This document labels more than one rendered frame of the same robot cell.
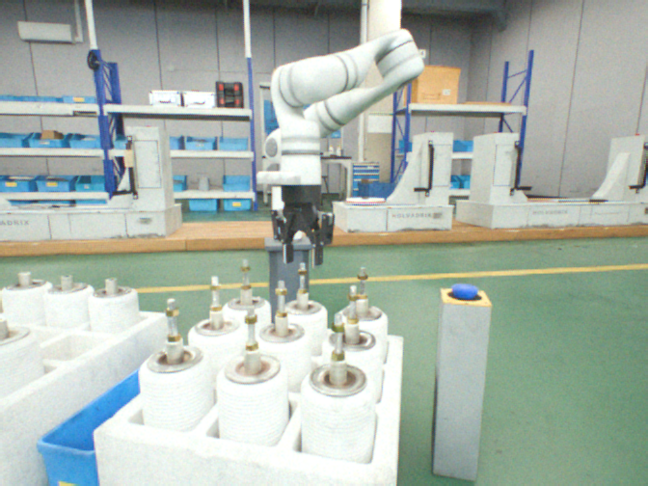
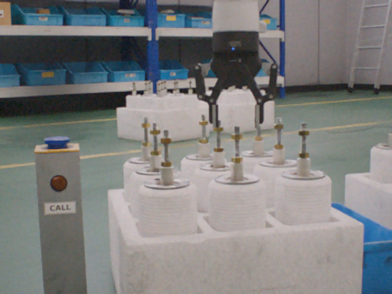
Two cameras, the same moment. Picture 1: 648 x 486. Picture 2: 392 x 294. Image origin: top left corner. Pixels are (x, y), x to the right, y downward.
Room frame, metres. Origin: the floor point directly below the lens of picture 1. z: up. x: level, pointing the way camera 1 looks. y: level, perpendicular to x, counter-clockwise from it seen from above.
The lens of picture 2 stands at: (1.51, -0.43, 0.45)
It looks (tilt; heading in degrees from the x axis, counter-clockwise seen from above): 9 degrees down; 154
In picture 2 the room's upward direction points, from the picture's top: 1 degrees counter-clockwise
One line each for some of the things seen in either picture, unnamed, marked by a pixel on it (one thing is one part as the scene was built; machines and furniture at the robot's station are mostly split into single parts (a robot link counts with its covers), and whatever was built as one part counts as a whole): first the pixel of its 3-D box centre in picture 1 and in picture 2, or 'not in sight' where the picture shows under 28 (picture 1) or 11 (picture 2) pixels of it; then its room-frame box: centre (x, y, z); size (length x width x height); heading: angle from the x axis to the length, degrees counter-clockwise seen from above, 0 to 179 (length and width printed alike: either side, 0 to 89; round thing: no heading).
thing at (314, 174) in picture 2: (246, 303); (303, 175); (0.72, 0.16, 0.25); 0.08 x 0.08 x 0.01
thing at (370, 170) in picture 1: (361, 182); not in sight; (6.43, -0.65, 0.34); 0.59 x 0.47 x 0.69; 9
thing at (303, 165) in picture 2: (246, 297); (303, 168); (0.72, 0.16, 0.26); 0.02 x 0.02 x 0.03
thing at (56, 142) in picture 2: (464, 292); (57, 144); (0.59, -0.23, 0.32); 0.04 x 0.04 x 0.02
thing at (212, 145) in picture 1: (202, 143); not in sight; (5.33, 1.66, 0.89); 0.50 x 0.38 x 0.21; 8
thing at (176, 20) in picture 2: not in sight; (158, 19); (-4.24, 1.96, 0.89); 0.50 x 0.38 x 0.21; 9
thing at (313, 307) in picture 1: (302, 308); (237, 179); (0.70, 0.04, 0.25); 0.08 x 0.08 x 0.01
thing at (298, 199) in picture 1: (301, 205); (236, 57); (0.70, 0.04, 0.45); 0.08 x 0.08 x 0.09
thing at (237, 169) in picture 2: (302, 301); (237, 172); (0.70, 0.04, 0.26); 0.02 x 0.02 x 0.03
